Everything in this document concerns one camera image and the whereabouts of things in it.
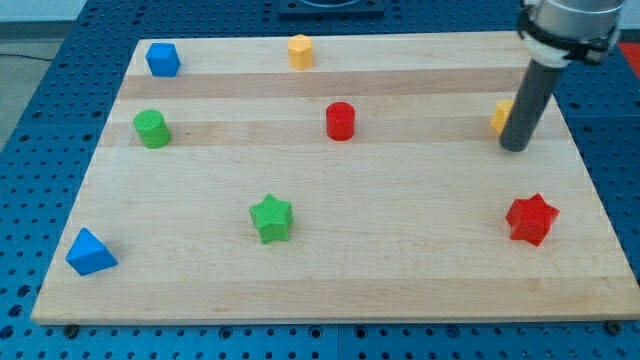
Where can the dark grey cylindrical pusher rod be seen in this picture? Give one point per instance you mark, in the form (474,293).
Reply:
(530,102)

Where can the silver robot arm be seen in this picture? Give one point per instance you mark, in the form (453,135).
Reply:
(556,33)

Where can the yellow heart block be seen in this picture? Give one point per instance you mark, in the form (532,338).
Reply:
(501,114)

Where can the red star block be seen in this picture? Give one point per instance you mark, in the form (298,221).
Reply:
(531,219)

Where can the green star block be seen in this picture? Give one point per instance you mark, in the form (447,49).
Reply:
(272,219)

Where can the wooden board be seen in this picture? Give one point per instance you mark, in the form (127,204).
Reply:
(404,222)

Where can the red cylinder block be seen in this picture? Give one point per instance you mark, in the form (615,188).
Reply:
(340,121)

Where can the yellow hexagon block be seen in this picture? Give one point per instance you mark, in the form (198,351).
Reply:
(300,52)

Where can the blue cube block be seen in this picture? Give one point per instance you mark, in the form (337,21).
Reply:
(163,59)

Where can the green cylinder block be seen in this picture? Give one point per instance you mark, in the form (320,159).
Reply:
(152,129)

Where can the blue triangle block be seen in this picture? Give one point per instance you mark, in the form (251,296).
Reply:
(89,255)

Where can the dark blue base plate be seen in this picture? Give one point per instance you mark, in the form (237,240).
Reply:
(293,9)

